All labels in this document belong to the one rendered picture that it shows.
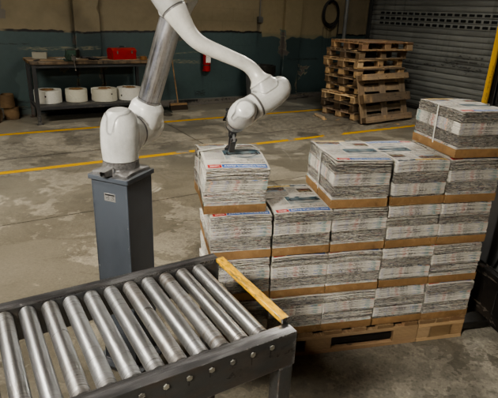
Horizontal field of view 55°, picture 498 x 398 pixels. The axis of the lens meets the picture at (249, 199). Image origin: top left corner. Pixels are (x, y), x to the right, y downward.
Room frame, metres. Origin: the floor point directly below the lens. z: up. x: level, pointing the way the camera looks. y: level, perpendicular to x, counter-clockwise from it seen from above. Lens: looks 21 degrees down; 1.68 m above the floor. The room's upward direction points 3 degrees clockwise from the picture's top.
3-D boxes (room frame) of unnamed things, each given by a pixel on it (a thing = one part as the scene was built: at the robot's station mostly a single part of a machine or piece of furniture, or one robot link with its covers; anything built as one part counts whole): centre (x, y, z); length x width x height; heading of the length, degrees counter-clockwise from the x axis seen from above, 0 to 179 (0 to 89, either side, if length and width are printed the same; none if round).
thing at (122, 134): (2.01, 0.56, 1.17); 0.18 x 0.16 x 0.22; 165
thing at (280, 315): (1.40, -0.02, 0.81); 0.43 x 0.03 x 0.02; 32
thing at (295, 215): (2.25, -0.35, 0.42); 1.17 x 0.39 x 0.83; 104
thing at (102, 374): (1.12, 0.45, 0.77); 0.47 x 0.05 x 0.05; 32
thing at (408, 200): (2.35, -0.77, 0.86); 0.38 x 0.29 x 0.04; 15
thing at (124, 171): (1.98, 0.57, 1.03); 0.22 x 0.18 x 0.06; 159
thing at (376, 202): (2.28, -0.48, 0.86); 0.38 x 0.29 x 0.04; 12
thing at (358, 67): (8.85, -1.99, 0.65); 1.33 x 0.94 x 1.30; 126
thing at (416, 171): (2.35, -0.77, 0.95); 0.38 x 0.29 x 0.23; 15
